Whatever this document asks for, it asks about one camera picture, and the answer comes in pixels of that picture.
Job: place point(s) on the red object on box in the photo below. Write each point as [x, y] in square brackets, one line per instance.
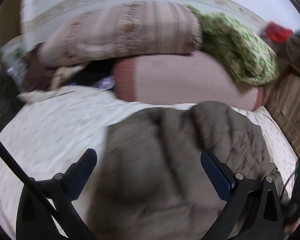
[277, 33]

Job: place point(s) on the pink pillow with red ends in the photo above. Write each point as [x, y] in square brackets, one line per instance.
[172, 79]

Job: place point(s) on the dark maroon cloth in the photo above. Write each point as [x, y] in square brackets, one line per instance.
[38, 75]

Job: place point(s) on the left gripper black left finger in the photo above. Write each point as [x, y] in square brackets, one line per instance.
[34, 221]

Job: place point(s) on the striped floral beige quilt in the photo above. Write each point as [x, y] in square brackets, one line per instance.
[128, 29]

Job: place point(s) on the green white patterned blanket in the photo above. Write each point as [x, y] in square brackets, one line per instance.
[248, 58]

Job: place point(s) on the cream leaf-print cloth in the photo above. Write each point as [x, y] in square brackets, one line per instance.
[64, 74]

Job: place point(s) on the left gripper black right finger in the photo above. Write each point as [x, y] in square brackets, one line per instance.
[252, 208]

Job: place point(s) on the floral patterned bag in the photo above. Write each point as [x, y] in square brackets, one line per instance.
[12, 57]

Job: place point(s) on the grey knitted item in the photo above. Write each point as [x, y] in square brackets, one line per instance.
[293, 46]

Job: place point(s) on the olive hooded puffer jacket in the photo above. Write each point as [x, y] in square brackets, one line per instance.
[152, 184]

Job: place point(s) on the purple shiny plastic bag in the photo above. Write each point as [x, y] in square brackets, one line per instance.
[106, 83]

